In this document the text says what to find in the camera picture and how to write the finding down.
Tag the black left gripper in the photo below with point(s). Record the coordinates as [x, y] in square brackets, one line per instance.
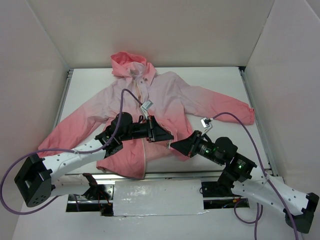
[151, 129]

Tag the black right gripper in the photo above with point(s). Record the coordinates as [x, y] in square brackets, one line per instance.
[195, 143]

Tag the pink hooded zip jacket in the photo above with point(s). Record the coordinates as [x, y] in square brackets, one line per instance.
[136, 82]

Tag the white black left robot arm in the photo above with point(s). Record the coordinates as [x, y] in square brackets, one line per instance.
[38, 177]

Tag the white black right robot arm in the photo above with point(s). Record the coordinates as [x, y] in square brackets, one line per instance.
[242, 177]

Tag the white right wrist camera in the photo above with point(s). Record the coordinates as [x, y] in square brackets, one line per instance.
[206, 124]

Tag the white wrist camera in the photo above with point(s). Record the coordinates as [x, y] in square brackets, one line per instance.
[206, 124]
[145, 108]

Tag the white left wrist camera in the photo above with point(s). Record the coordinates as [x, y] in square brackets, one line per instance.
[145, 108]

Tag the aluminium right side rail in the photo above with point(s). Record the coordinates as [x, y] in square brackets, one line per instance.
[266, 147]

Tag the aluminium table edge rail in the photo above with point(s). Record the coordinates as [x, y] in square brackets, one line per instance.
[108, 179]

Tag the aluminium left side rail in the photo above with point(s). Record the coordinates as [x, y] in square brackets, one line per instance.
[63, 98]

